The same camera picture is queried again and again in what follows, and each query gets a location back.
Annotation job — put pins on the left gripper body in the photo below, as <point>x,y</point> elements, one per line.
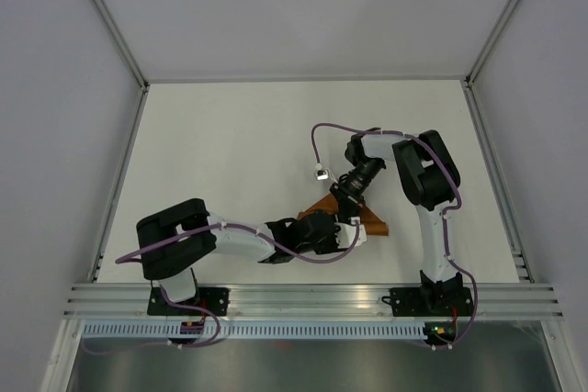
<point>328,245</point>

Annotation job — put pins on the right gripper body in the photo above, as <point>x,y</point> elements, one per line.
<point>358,180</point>

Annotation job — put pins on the brown cloth napkin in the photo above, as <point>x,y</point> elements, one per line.
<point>373,224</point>

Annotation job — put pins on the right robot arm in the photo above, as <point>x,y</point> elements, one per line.
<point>429,180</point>

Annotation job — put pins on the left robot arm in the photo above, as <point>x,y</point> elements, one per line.
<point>176,238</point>

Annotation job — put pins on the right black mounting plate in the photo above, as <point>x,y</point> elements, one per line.
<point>415,302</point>

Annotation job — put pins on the black mounting plate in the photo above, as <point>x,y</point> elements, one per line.
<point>213,299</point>
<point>415,302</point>

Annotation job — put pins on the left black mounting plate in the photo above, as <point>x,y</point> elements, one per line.
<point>213,299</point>

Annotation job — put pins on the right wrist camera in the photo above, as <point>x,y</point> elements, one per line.
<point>321,173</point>

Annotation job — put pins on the aluminium front rail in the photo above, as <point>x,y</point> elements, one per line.
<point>502,302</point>

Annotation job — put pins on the slotted cable duct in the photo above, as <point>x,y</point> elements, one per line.
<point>257,330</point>

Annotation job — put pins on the right aluminium frame post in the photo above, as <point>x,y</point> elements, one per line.
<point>502,22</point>

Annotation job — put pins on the aluminium frame post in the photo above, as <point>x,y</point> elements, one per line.
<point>502,22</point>
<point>108,21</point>

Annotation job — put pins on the left aluminium frame post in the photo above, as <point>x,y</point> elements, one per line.
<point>108,21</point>

